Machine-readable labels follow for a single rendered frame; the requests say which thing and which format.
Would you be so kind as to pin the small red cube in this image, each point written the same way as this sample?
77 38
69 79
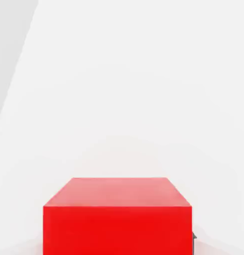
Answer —
117 229

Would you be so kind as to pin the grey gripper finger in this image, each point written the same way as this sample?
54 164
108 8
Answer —
194 242

